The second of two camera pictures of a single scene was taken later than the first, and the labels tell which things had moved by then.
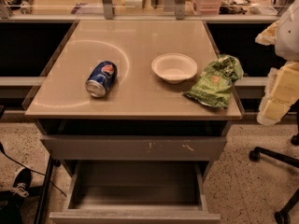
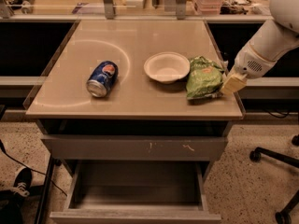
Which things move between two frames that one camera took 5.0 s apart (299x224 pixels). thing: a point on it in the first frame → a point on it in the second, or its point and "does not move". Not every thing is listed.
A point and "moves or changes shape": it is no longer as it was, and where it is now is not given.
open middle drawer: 136,192 does not move
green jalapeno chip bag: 216,85 moves or changes shape
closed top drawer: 135,147 does not move
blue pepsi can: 101,79 does not move
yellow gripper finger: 281,91 → 250,64
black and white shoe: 21,183 does not move
